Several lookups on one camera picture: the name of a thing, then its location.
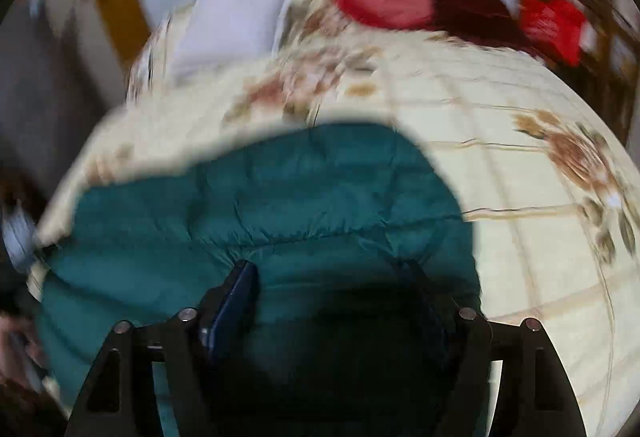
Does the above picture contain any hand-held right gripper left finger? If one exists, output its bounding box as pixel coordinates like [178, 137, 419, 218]
[64, 259, 261, 437]

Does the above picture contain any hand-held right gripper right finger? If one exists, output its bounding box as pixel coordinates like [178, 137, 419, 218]
[397, 259, 587, 437]

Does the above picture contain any teal puffer jacket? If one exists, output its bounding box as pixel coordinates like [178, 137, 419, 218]
[35, 122, 483, 437]

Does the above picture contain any person's left hand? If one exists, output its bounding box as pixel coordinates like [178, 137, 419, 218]
[0, 314, 41, 368]

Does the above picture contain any floral cream bedsheet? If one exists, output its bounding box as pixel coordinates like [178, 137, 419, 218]
[25, 0, 640, 437]

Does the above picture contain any white pillow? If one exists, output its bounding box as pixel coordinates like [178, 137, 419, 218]
[167, 0, 303, 83]

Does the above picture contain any dark red cushion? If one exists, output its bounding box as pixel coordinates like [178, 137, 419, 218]
[430, 0, 541, 53]

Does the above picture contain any red plastic bag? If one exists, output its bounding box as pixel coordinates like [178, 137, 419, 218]
[517, 0, 588, 65]

